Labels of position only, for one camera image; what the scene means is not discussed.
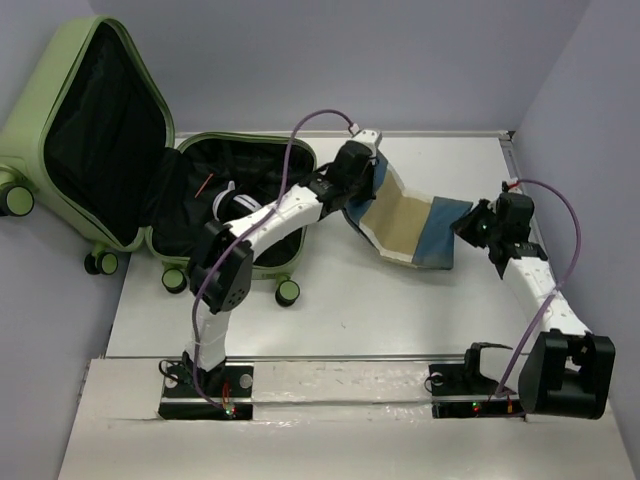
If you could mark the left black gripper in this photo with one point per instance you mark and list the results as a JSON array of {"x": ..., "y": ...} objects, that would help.
[{"x": 370, "y": 189}]

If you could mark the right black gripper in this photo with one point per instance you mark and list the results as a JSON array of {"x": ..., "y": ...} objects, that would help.
[{"x": 463, "y": 226}]

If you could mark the blue and tan cloth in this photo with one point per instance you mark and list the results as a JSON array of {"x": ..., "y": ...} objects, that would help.
[{"x": 405, "y": 226}]

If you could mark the white black headphones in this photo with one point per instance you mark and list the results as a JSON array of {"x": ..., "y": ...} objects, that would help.
[{"x": 231, "y": 204}]

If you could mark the red pencil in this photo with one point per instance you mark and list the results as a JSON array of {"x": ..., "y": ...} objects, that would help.
[{"x": 203, "y": 185}]

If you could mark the green hard-shell suitcase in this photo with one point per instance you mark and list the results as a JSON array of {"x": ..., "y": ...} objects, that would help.
[{"x": 92, "y": 139}]

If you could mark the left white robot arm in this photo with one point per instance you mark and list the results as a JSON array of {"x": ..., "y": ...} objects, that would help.
[{"x": 221, "y": 266}]

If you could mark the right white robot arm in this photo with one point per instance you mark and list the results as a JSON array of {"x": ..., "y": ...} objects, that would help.
[{"x": 558, "y": 367}]

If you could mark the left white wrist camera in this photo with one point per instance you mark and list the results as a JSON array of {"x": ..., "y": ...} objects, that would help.
[{"x": 370, "y": 138}]

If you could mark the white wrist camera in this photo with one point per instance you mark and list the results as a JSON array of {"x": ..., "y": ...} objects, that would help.
[
  {"x": 370, "y": 138},
  {"x": 512, "y": 187}
]

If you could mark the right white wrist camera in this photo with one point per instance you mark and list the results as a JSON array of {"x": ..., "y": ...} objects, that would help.
[{"x": 512, "y": 187}]

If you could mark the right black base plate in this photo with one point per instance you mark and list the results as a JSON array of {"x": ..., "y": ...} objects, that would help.
[{"x": 456, "y": 393}]

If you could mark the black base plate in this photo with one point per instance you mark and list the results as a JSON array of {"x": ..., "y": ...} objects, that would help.
[
  {"x": 224, "y": 394},
  {"x": 456, "y": 393}
]

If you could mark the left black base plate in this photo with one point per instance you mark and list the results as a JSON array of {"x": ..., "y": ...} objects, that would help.
[{"x": 224, "y": 394}]

